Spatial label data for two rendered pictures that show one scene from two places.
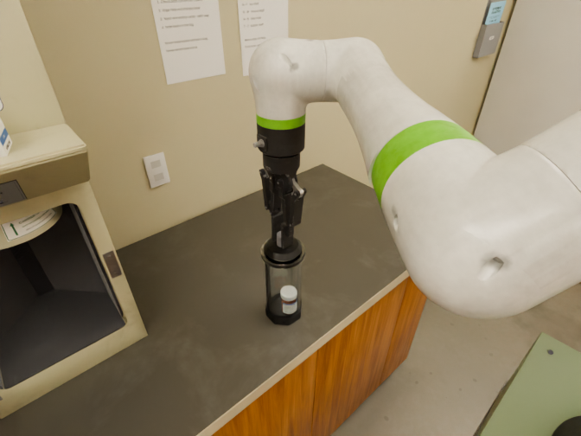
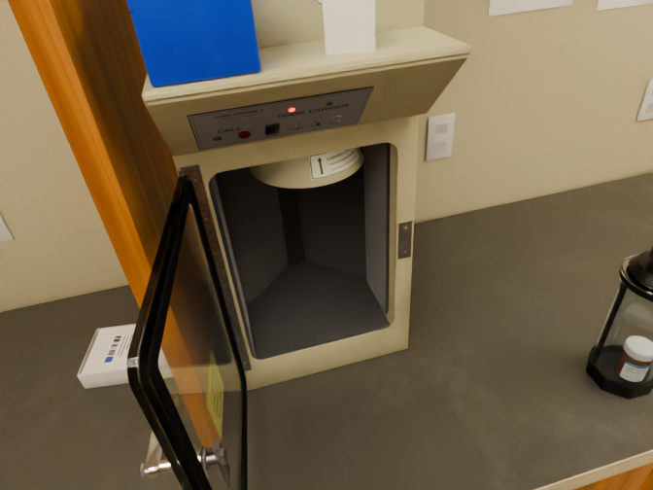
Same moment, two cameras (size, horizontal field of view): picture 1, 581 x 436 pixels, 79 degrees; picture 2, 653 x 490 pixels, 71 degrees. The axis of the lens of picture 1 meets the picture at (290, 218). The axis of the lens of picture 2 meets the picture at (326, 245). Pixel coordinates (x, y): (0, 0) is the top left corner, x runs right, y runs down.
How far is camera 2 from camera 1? 23 cm
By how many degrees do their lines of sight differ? 23
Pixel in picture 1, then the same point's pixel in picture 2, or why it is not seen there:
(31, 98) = not seen: outside the picture
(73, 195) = (396, 132)
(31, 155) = (405, 52)
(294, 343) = (639, 429)
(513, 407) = not seen: outside the picture
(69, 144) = (448, 44)
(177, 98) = (495, 37)
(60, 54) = not seen: outside the picture
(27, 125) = (382, 22)
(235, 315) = (534, 358)
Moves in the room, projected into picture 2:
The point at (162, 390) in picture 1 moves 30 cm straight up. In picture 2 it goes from (428, 427) to (442, 287)
